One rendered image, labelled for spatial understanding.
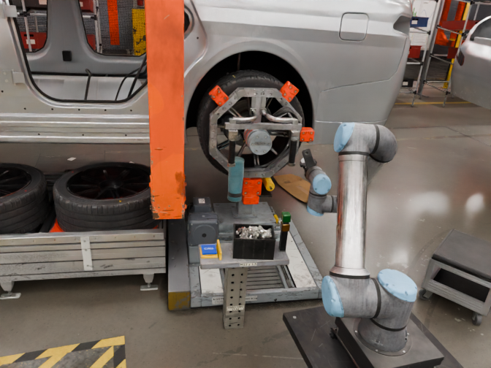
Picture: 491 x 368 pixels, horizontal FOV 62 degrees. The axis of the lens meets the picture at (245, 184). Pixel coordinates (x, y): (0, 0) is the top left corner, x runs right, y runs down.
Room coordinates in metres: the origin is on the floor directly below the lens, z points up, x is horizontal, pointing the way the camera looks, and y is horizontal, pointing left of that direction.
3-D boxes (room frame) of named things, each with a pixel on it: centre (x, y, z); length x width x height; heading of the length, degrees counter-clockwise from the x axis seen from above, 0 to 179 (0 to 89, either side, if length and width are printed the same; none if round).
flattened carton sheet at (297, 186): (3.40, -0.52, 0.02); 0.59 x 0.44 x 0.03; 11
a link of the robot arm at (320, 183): (1.88, -0.37, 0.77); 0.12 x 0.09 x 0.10; 7
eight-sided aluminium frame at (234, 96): (2.33, -0.04, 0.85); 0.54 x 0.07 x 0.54; 101
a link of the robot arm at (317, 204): (1.86, -0.38, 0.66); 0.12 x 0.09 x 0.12; 95
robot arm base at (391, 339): (1.26, -0.59, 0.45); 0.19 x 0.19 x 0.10
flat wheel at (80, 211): (2.27, 0.83, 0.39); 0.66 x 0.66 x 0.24
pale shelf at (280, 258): (1.69, -0.01, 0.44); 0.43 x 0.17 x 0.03; 101
